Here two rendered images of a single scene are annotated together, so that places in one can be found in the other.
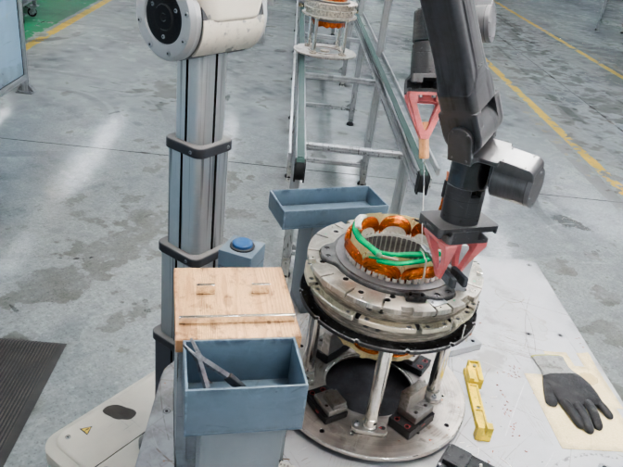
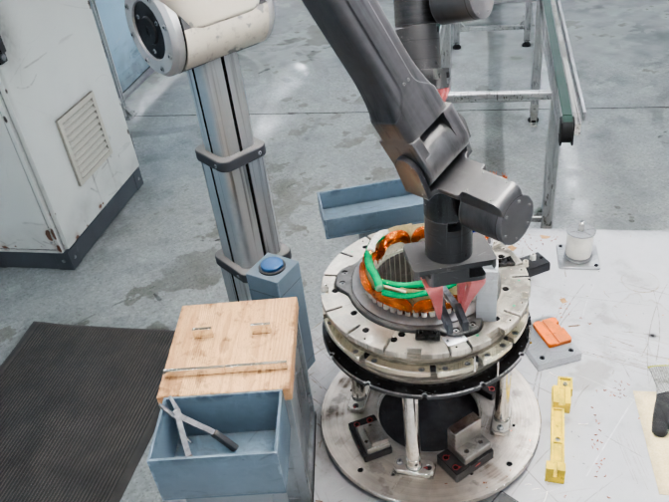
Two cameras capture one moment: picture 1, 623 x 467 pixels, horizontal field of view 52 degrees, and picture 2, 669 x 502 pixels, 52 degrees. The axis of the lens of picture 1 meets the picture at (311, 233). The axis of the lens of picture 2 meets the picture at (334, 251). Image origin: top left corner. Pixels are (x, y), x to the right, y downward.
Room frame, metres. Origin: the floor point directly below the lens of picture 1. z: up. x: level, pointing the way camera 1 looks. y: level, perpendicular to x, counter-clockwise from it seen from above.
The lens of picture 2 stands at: (0.18, -0.31, 1.76)
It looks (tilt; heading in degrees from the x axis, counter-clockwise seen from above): 35 degrees down; 19
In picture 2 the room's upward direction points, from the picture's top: 7 degrees counter-clockwise
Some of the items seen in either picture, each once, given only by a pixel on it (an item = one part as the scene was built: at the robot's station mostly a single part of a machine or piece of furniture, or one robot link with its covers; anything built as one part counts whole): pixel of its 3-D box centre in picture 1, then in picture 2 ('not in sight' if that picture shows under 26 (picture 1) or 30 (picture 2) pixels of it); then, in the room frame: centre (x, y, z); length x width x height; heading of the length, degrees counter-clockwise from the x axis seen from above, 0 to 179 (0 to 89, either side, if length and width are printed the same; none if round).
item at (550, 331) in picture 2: not in sight; (552, 332); (1.24, -0.37, 0.80); 0.07 x 0.05 x 0.01; 29
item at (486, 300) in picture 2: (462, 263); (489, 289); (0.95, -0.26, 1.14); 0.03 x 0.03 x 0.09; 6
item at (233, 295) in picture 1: (233, 306); (233, 349); (0.86, 0.11, 1.05); 0.20 x 0.19 x 0.02; 15
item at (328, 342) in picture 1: (329, 335); not in sight; (1.08, -0.07, 0.85); 0.06 x 0.04 x 0.05; 142
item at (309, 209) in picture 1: (321, 252); (386, 254); (1.30, -0.03, 0.92); 0.25 x 0.11 x 0.28; 114
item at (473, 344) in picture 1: (450, 333); (545, 341); (1.23, -0.35, 0.79); 0.12 x 0.09 x 0.02; 29
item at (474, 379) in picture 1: (477, 395); (559, 423); (1.02, -0.38, 0.80); 0.22 x 0.04 x 0.03; 178
